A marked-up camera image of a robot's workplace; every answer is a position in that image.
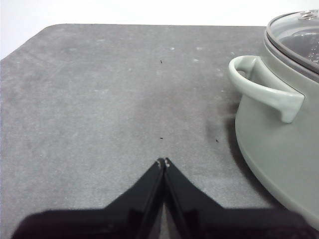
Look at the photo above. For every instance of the pale green electric steamer pot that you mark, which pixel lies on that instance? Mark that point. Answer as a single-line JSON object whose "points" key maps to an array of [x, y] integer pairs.
{"points": [[274, 149]]}

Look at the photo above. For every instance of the glass lid with round knob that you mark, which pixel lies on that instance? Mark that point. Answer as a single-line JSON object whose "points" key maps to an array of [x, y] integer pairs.
{"points": [[294, 32]]}

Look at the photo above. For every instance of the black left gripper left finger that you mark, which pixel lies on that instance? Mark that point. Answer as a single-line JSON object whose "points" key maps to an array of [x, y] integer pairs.
{"points": [[112, 221]]}

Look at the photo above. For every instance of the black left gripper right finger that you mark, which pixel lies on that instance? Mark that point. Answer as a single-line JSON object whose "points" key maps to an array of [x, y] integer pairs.
{"points": [[214, 221]]}

